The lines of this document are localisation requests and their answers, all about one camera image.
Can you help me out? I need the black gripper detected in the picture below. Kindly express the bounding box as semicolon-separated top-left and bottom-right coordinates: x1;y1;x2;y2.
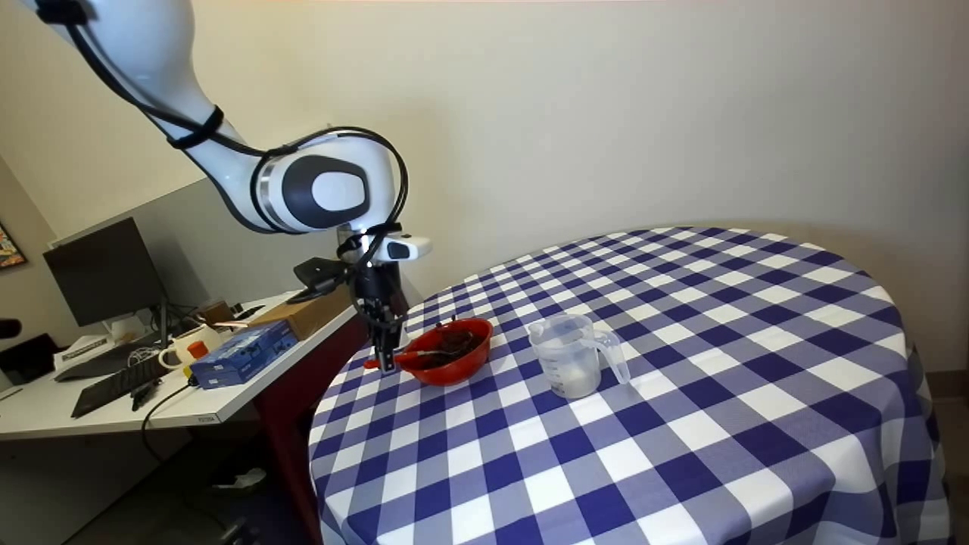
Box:
347;263;405;372

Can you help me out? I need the red plastic spoon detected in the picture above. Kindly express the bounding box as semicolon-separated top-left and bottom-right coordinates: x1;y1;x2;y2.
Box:
396;348;473;369

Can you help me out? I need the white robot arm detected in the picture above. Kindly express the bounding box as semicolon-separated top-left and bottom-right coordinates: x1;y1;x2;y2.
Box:
24;0;408;369

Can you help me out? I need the orange plastic bowl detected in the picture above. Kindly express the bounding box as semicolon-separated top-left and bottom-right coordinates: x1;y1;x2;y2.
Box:
393;317;493;389

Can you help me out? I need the long cardboard box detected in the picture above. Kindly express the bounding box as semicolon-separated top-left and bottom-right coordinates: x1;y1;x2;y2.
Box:
252;291;351;341

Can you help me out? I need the blue tissue box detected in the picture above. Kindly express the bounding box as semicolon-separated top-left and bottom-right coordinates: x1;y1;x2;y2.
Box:
192;321;298;391

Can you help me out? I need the transparent measuring cup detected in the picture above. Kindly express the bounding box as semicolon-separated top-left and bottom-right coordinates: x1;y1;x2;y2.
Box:
527;315;630;399

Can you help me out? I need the grey partition panel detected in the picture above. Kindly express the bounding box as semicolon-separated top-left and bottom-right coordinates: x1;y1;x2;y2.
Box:
56;183;335;306

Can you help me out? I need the white mug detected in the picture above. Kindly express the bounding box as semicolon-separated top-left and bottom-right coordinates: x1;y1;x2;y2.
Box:
156;343;194;369

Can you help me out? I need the white office desk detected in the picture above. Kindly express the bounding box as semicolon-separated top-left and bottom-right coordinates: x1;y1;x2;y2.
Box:
0;275;401;447

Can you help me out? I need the black keyboard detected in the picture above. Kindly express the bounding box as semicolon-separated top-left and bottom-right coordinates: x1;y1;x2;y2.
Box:
72;361;168;418

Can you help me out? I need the black computer monitor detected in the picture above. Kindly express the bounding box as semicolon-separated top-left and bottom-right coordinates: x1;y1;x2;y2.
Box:
45;217;168;343

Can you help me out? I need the blue white checkered tablecloth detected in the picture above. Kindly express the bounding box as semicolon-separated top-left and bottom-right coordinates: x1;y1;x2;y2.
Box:
309;227;954;545

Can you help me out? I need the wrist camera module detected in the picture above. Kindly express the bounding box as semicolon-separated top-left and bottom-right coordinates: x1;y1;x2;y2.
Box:
340;231;430;263

